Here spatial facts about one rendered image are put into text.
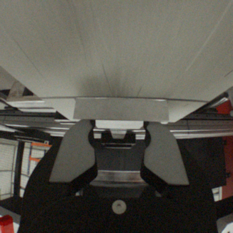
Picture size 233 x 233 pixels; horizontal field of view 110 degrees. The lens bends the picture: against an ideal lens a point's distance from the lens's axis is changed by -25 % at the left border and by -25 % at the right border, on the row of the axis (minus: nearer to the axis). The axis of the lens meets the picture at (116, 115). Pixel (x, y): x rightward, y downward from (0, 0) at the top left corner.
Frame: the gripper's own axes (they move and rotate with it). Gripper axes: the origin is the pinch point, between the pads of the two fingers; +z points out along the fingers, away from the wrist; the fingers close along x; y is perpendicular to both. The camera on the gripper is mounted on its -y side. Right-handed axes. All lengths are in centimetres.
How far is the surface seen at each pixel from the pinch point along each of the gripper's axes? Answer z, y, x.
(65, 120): 4.7, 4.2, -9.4
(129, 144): 15.8, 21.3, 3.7
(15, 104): 6.5, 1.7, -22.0
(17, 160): 35, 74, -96
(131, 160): 30, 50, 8
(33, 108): 8.3, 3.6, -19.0
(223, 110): 54, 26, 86
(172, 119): 3.1, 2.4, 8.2
